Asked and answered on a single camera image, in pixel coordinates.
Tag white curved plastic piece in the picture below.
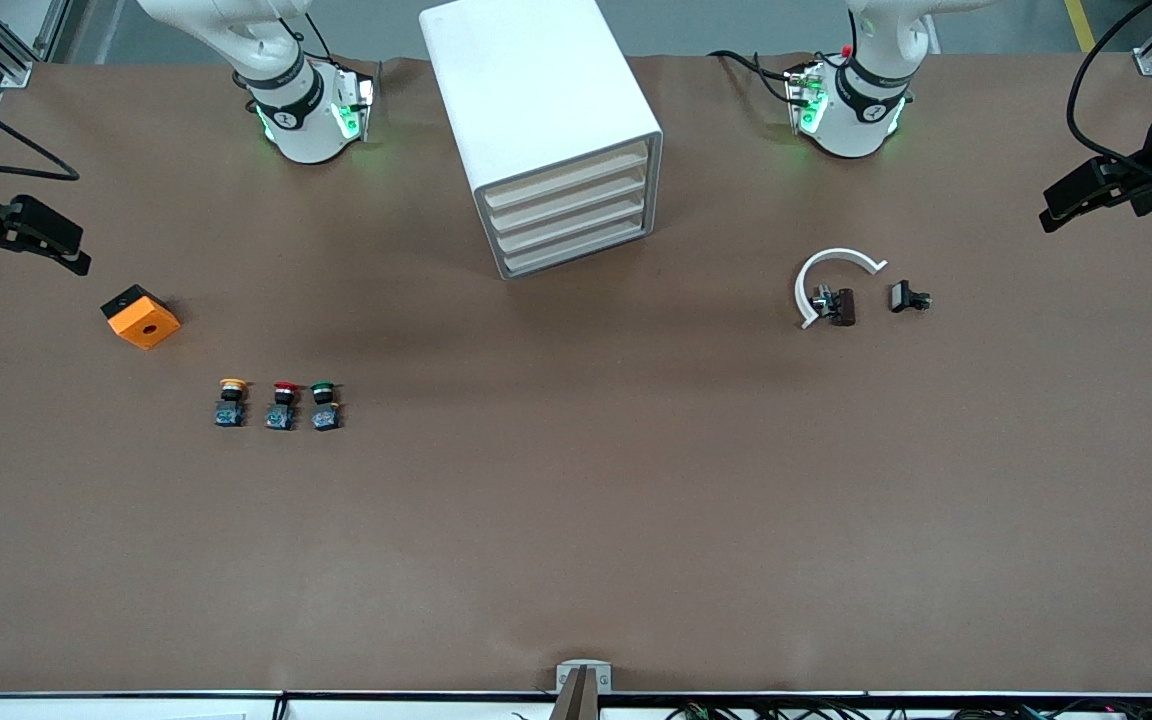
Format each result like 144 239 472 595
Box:
794 247 889 331

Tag yellow push button switch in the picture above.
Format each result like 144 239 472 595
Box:
215 377 249 428

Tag green push button switch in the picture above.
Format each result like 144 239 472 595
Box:
310 380 343 433

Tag beige cabinet drawer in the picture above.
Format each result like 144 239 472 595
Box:
499 208 653 277
488 165 650 239
483 144 650 218
493 187 651 259

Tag orange box with black base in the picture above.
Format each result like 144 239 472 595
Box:
101 284 182 351

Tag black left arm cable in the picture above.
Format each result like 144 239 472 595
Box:
1066 0 1152 191

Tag black base cable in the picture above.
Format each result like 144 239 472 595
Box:
709 48 807 106

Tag grey camera bracket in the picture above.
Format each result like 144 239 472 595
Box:
556 660 613 693

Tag white drawer cabinet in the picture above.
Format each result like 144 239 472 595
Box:
419 0 664 281

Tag red push button switch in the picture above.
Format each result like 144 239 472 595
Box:
265 381 304 432

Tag brown table cover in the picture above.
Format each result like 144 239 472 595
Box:
0 55 1152 694

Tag brown camera mount post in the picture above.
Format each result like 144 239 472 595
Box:
548 668 602 720

